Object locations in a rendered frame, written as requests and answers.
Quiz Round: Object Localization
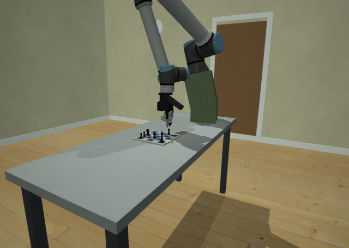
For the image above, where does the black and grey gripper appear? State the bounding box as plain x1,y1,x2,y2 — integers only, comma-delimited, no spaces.
157,92,173,128

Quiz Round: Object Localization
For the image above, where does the blue and cream chessboard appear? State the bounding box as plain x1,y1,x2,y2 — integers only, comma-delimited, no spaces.
133,130,181,146

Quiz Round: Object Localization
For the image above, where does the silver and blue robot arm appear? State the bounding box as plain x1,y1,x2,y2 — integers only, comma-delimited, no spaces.
134,0,224,93

